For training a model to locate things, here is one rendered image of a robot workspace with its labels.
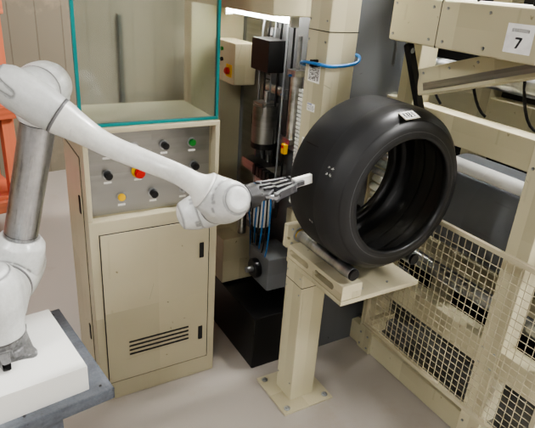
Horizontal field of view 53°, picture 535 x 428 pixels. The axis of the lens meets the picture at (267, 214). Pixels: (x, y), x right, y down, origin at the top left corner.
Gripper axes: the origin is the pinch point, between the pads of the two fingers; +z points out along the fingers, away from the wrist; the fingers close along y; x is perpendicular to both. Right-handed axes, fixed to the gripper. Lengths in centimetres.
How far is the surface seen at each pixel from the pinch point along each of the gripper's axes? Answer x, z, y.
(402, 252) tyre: 32.3, 33.3, -12.2
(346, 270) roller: 34.4, 12.4, -7.5
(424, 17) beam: -41, 57, 10
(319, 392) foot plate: 127, 23, 25
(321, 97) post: -15.8, 26.9, 27.8
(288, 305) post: 78, 14, 36
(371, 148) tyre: -10.2, 17.7, -11.7
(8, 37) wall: -4, -43, 380
